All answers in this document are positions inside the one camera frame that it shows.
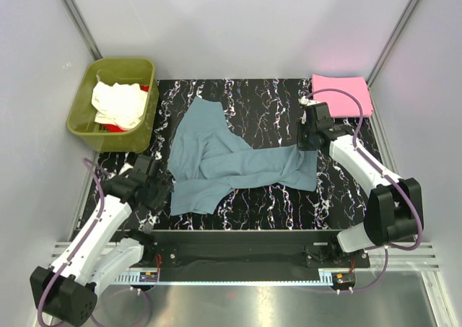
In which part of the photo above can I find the slotted cable duct rail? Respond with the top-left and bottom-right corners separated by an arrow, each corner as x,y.
110,270 -> 333,287

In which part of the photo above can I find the purple cable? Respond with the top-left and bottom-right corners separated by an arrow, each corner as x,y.
38,156 -> 154,327
308,87 -> 424,295

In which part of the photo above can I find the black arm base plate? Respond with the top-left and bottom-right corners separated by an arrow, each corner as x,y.
128,230 -> 375,282

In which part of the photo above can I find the white t shirt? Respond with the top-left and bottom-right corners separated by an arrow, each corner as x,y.
91,82 -> 148,131

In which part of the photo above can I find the blue-grey t shirt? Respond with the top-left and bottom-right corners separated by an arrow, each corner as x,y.
167,97 -> 318,216

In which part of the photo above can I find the left aluminium frame post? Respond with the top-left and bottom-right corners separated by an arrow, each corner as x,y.
61,0 -> 103,61

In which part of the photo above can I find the olive green plastic bin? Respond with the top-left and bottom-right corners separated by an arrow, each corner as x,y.
66,57 -> 159,153

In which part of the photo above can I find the aluminium frame post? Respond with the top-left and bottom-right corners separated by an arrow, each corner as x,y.
61,0 -> 103,61
366,0 -> 422,87

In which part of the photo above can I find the right aluminium frame post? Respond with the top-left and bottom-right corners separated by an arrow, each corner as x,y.
366,0 -> 422,87

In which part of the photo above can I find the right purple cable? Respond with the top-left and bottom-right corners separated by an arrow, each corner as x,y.
308,87 -> 424,295

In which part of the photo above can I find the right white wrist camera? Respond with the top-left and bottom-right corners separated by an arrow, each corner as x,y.
299,96 -> 318,124

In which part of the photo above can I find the folded pink t shirt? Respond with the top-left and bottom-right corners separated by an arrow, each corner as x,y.
311,74 -> 372,119

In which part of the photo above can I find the red t shirt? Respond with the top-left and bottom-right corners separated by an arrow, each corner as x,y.
101,85 -> 149,133

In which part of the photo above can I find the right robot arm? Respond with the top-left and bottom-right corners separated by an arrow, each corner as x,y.
297,100 -> 424,267

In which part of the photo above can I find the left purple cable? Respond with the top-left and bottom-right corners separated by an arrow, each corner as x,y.
38,156 -> 154,327

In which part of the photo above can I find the black marbled table mat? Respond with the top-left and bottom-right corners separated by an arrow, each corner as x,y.
74,77 -> 401,231

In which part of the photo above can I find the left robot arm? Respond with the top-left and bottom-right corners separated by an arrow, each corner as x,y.
30,155 -> 173,326

